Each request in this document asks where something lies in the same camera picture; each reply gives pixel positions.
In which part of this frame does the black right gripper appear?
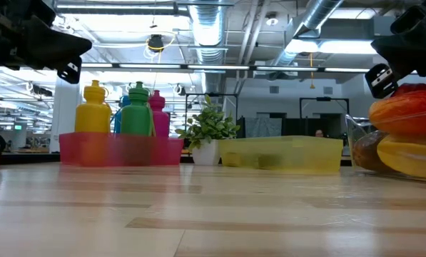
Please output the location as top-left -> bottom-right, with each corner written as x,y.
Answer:
365,0 -> 426,99

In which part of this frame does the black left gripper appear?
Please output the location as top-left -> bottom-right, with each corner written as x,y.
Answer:
0,0 -> 92,85

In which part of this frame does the red strawberry fruit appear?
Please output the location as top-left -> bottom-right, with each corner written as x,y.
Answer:
390,83 -> 426,97

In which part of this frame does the red and orange toy mango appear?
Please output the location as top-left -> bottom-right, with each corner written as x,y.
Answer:
368,89 -> 426,136

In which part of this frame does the yellow plastic squeeze bottle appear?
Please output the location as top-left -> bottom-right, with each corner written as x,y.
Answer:
74,79 -> 113,133

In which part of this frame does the blue plastic squeeze bottle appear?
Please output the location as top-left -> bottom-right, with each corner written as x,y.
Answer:
113,95 -> 131,135

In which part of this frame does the large dark maroon toy fruit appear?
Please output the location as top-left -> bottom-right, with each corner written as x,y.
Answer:
353,130 -> 390,173

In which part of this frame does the yellow toy mango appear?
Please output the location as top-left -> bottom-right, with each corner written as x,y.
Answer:
376,133 -> 426,181

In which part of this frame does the green plastic squeeze bottle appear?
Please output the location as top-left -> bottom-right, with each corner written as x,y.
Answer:
120,81 -> 156,137

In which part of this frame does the pink plastic squeeze bottle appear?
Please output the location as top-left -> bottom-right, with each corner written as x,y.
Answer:
148,89 -> 171,139

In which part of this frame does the clear plastic bin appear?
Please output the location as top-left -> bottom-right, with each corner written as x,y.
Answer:
344,113 -> 426,185

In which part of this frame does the black ceiling-hung device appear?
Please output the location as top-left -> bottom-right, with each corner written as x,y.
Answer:
147,34 -> 165,53

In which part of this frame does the red translucent plastic bin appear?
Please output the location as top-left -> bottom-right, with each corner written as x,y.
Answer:
58,131 -> 184,168

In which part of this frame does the yellow translucent plastic bin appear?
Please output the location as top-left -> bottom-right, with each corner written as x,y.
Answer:
218,135 -> 344,176

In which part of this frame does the small potted green plant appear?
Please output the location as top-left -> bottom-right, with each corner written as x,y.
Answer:
175,94 -> 241,166

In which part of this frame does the yellow hanging cord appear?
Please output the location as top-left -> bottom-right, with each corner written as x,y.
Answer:
308,52 -> 315,90

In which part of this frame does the slanted silver ceiling duct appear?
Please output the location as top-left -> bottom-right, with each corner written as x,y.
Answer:
271,0 -> 345,69

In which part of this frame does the ribbed silver ceiling duct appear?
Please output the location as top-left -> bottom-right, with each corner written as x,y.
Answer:
188,0 -> 228,94

